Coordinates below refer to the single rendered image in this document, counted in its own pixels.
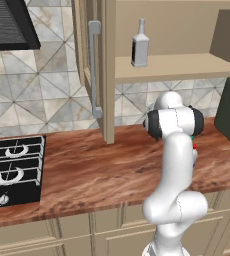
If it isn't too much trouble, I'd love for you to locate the beige cabinet door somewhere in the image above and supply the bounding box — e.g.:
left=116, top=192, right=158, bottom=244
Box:
left=71, top=0, right=117, bottom=145

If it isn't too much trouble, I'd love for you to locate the red and teal can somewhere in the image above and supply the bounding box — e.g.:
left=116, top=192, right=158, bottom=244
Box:
left=189, top=134, right=199, bottom=169

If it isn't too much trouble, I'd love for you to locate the grey square glass bottle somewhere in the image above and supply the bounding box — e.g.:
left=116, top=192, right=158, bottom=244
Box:
left=130, top=18, right=151, bottom=69

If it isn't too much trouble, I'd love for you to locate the beige drawer front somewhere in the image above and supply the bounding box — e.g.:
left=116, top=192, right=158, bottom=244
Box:
left=201, top=187, right=230, bottom=218
left=0, top=217, right=56, bottom=249
left=93, top=203, right=148, bottom=234

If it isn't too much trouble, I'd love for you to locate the black gas hob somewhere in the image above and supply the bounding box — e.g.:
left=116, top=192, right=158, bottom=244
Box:
left=0, top=134, right=47, bottom=210

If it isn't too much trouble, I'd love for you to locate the beige narrow cupboard panel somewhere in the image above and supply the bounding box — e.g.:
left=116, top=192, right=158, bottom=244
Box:
left=57, top=212, right=94, bottom=256

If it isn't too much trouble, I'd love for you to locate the beige cupboard door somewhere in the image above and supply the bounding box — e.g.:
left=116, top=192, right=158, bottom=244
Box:
left=94, top=226, right=159, bottom=256
left=181, top=213, right=230, bottom=256

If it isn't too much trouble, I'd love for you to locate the silver hob knob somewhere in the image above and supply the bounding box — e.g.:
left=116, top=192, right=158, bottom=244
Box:
left=0, top=193, right=11, bottom=206

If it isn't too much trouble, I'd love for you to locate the black range hood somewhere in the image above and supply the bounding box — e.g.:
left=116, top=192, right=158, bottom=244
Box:
left=0, top=0, right=42, bottom=52

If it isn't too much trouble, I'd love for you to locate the grey cabinet door handle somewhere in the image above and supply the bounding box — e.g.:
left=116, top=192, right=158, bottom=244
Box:
left=87, top=20, right=104, bottom=120

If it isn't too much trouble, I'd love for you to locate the beige open wall cabinet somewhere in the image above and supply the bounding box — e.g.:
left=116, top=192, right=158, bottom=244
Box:
left=115, top=0, right=230, bottom=85

